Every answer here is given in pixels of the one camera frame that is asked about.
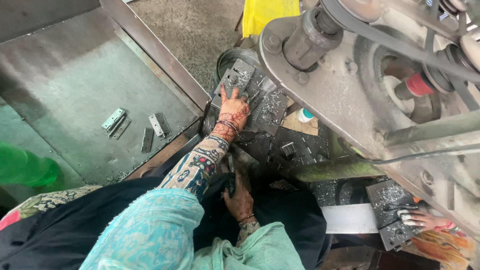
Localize person's right hand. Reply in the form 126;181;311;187
223;171;256;223

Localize person's left hand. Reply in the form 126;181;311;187
215;83;250;133

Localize dark metal lever handle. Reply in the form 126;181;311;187
224;154;238;197

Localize grey steel drilling jig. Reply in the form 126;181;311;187
210;58;290;136

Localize beaded wrist bangles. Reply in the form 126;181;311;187
216;119;240;136

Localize small steel block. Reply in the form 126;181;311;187
280;142;298;157

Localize teal patterned shawl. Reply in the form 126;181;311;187
79;187;306;270

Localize folded steel hinge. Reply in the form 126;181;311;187
148;112;173;141

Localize single steel hinge leaf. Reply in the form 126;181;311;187
140;127;155;153

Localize brown cardboard piece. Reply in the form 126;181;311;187
281;98;319;136

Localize greenish metal bar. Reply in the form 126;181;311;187
288;155;387;183

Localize white bottle with teal cap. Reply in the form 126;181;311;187
296;108;315;124

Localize white metal strip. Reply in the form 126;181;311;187
321;203;380;235

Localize round steel bucket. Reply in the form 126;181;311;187
209;47;263;95

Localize open steel hinge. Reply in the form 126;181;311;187
101;108;132;140

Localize black garment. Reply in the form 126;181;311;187
0;172;328;270

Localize grey belt-driven drilling machine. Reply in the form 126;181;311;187
258;0;480;241

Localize dark steel jig plate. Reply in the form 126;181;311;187
366;179;430;252

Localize grey metal work tray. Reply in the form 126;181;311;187
0;0;211;185

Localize yellow plastic bag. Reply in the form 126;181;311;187
242;0;301;39

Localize floral patterned cloth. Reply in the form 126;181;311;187
0;184;104;232

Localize green plastic bottle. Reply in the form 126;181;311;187
0;142;61;189

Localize red pulley collar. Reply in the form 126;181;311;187
406;73;435;97

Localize black drive belt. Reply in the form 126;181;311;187
319;0;480;84

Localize black cable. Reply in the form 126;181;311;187
337;137;480;166

